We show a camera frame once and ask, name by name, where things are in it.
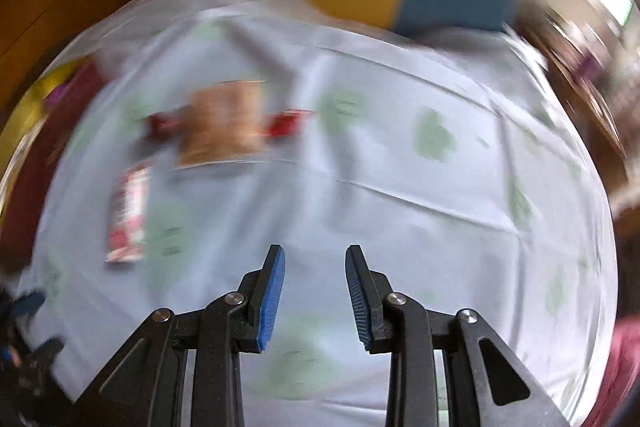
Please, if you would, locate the round red date snack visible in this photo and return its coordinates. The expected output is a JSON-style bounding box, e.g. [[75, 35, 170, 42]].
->
[[145, 112, 183, 141]]

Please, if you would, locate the pale tablecloth with green clouds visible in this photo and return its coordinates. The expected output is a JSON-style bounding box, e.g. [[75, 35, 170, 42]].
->
[[20, 0, 618, 427]]

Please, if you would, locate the purple box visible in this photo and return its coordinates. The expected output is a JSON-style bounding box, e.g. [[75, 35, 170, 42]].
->
[[574, 51, 607, 78]]

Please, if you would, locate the white packet with pink flowers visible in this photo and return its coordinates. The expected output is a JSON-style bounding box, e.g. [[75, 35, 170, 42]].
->
[[105, 164, 153, 264]]

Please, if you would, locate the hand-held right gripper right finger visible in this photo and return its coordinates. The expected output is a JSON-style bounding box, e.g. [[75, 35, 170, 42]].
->
[[345, 244, 571, 427]]

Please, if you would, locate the pink clothing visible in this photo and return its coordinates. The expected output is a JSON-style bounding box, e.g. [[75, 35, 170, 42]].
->
[[582, 319, 640, 427]]

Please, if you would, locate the wooden side table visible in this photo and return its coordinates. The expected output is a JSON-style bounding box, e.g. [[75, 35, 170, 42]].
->
[[520, 0, 636, 158]]

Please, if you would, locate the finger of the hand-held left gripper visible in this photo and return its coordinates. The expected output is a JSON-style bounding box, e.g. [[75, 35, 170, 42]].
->
[[9, 288, 47, 318], [27, 338, 67, 367]]

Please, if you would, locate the maroon and gold gift box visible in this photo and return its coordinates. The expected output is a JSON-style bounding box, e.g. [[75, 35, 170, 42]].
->
[[0, 57, 108, 258]]

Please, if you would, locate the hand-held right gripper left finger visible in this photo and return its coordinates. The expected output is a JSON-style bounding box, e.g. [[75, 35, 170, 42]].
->
[[75, 244, 287, 427]]

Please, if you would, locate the small red candy packet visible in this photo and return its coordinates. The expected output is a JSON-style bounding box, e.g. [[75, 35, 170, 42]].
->
[[267, 109, 313, 139]]

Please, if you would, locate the clear packet of orange crackers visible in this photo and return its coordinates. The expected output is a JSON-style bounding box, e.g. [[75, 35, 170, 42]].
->
[[175, 79, 268, 170]]

